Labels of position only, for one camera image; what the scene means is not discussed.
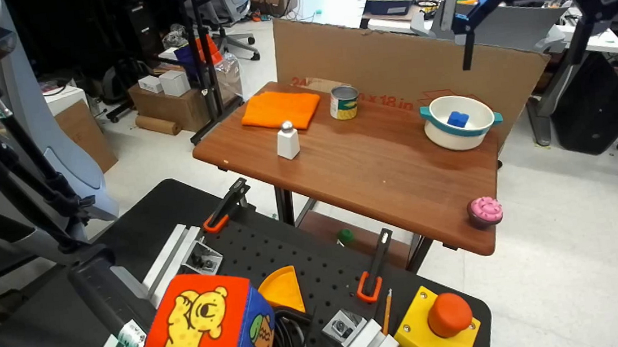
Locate yellow wedge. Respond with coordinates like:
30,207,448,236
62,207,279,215
256,264,306,318

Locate cardboard sheet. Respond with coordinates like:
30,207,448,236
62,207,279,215
271,0,559,170

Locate black clamp orange handle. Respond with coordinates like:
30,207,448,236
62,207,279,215
350,227,400,305
198,177,256,235

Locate white salt shaker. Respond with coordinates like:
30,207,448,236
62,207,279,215
274,120,302,161

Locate white bowl teal handles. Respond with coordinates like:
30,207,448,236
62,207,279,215
419,90,507,155

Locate blue block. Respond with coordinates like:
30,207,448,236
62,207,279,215
446,110,471,129

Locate stack of boxes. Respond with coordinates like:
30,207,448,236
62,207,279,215
126,63,243,138

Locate tin can yellow label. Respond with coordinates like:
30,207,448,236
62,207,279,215
328,84,362,122

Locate coil of black cable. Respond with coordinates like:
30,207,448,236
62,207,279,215
269,306,316,347

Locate brown paper roll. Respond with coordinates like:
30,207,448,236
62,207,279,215
134,111,184,139

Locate pink toy cupcake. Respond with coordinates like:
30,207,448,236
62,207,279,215
466,195,505,231

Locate yellow box orange button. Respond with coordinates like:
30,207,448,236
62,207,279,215
389,280,483,347

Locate soft toy cube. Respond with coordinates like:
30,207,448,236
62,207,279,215
133,266,278,347

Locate pencil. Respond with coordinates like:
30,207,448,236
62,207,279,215
378,288,397,336

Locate cardboard box white top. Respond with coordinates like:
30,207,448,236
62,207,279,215
43,82,120,179

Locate black stand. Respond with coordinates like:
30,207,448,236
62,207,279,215
177,0,251,146

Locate orange cloth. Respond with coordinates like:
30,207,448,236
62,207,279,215
238,86,324,136

